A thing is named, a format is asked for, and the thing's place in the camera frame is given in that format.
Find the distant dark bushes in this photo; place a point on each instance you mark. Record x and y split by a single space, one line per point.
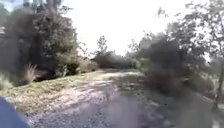
111 61

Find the grey gravel path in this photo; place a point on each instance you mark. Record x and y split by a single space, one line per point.
100 111

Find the row of shaded trees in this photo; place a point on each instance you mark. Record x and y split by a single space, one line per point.
166 63

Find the row of green trees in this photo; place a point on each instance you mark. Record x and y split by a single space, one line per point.
43 43

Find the grass verge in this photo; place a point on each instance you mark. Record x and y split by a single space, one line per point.
43 90

